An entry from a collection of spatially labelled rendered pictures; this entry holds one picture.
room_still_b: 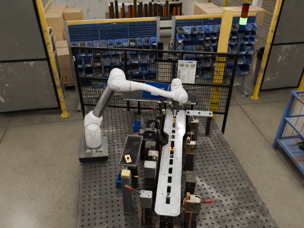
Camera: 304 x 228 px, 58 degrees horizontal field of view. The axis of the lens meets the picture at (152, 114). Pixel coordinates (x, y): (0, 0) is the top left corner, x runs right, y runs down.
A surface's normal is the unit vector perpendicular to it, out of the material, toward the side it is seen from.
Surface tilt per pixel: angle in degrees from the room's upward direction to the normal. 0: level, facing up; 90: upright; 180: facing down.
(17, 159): 0
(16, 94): 92
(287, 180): 0
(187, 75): 90
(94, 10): 90
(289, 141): 0
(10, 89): 91
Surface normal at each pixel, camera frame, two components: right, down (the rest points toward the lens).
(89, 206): 0.00, -0.82
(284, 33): 0.17, 0.58
